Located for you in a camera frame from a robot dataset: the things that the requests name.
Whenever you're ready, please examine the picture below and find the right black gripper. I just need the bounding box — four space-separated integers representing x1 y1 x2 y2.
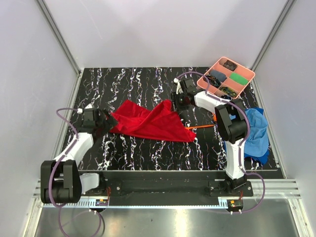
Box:
170 91 189 112

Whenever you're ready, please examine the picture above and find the red cloth napkin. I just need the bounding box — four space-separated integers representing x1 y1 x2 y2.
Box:
110 100 196 142

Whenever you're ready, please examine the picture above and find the orange plastic knife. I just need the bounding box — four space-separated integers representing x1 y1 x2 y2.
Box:
185 124 214 130

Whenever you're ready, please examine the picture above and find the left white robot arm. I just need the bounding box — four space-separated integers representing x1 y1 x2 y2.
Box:
40 105 118 207

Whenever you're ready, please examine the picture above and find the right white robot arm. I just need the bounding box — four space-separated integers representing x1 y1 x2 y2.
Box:
171 79 250 196

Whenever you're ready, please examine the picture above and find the multicolour bands left compartment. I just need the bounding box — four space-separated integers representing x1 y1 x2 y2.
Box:
204 76 221 88

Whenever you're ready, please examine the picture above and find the multicolour bands compartment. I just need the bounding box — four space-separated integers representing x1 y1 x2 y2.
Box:
204 76 221 88
220 86 237 98

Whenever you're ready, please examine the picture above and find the grey-blue cloth in tray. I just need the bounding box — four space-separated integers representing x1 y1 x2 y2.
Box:
209 70 227 82

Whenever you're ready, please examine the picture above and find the multicolour bands front compartment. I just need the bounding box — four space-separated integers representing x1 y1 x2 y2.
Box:
220 86 237 98

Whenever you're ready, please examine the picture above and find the pink divided organizer tray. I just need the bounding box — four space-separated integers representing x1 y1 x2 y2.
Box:
197 57 255 99

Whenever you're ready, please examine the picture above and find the green cloth in tray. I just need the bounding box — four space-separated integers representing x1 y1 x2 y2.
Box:
230 73 248 85

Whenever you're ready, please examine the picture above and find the dark patterned item in tray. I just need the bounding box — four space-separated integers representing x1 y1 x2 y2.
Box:
223 60 237 71

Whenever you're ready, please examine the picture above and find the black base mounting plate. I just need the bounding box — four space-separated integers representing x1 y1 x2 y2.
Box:
83 170 253 197

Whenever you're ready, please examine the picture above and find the dark blue cloth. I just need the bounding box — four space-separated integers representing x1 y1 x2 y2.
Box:
223 107 270 165

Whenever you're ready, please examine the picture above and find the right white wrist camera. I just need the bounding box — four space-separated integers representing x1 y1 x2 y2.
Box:
173 78 182 94

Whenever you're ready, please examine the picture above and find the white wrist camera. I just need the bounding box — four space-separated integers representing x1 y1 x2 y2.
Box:
77 104 94 114
173 78 182 94

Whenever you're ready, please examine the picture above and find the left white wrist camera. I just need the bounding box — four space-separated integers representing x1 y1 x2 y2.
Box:
77 104 94 114

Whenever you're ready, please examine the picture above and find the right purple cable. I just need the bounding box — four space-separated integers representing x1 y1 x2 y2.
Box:
174 72 266 214

